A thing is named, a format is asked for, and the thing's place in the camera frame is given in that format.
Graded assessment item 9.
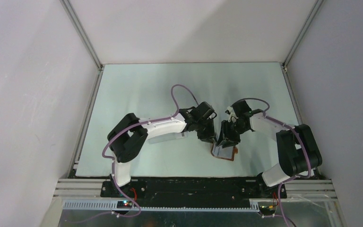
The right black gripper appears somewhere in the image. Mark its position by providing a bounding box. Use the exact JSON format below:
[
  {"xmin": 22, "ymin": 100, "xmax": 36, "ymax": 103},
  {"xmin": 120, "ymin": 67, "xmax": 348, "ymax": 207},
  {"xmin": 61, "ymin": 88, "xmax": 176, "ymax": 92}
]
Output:
[{"xmin": 216, "ymin": 120, "xmax": 249, "ymax": 148}]

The brown leather card holder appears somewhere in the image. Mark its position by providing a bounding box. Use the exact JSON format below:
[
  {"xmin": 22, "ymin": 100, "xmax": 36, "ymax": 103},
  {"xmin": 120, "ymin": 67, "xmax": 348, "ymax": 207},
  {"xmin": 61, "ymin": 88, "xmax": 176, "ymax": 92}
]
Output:
[{"xmin": 210, "ymin": 143, "xmax": 238, "ymax": 161}]

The clear plastic card box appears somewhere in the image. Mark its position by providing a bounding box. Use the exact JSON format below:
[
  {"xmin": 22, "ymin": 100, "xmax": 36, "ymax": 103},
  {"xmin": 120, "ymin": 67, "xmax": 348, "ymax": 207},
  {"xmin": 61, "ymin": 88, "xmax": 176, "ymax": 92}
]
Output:
[{"xmin": 148, "ymin": 132, "xmax": 188, "ymax": 144}]

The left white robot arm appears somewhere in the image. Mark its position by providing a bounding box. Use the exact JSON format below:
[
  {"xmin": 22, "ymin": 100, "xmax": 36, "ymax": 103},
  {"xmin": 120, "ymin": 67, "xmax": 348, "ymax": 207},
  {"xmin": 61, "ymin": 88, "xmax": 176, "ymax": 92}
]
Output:
[{"xmin": 102, "ymin": 102, "xmax": 217, "ymax": 197}]

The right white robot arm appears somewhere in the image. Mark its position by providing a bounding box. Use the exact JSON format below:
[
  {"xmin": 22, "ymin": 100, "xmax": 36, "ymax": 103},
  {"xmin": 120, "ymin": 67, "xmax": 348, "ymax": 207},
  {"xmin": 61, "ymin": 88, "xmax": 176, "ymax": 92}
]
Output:
[{"xmin": 216, "ymin": 98, "xmax": 322, "ymax": 198}]

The right circuit board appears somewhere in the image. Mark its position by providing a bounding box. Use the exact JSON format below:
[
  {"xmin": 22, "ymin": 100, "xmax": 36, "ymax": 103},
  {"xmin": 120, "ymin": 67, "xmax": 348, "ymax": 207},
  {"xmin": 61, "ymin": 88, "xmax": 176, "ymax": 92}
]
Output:
[{"xmin": 259, "ymin": 205, "xmax": 278, "ymax": 212}]

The circuit board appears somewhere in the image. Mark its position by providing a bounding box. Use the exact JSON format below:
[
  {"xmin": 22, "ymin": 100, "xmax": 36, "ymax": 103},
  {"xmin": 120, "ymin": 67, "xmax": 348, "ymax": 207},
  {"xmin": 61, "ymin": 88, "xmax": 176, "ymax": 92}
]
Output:
[
  {"xmin": 259, "ymin": 205, "xmax": 278, "ymax": 212},
  {"xmin": 116, "ymin": 200, "xmax": 133, "ymax": 209}
]

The left circuit board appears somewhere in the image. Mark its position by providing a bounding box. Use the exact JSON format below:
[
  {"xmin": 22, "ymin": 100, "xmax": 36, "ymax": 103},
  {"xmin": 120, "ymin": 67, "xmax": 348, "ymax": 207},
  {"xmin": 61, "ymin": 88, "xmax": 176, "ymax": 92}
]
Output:
[{"xmin": 116, "ymin": 200, "xmax": 133, "ymax": 209}]

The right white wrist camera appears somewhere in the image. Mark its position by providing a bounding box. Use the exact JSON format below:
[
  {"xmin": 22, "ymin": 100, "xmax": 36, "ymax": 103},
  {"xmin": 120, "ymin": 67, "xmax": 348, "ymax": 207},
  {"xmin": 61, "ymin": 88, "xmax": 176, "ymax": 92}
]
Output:
[{"xmin": 225, "ymin": 106, "xmax": 236, "ymax": 122}]

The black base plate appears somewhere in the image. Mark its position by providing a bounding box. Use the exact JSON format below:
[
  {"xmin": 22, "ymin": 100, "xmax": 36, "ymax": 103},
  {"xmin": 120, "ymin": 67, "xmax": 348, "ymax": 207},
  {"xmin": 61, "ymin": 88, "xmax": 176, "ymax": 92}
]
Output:
[{"xmin": 100, "ymin": 177, "xmax": 287, "ymax": 209}]

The aluminium frame rail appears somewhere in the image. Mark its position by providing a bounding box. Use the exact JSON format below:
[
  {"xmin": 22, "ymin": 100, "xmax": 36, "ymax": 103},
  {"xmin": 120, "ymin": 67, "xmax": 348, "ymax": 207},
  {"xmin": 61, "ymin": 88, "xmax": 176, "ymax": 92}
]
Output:
[{"xmin": 54, "ymin": 178, "xmax": 338, "ymax": 212}]

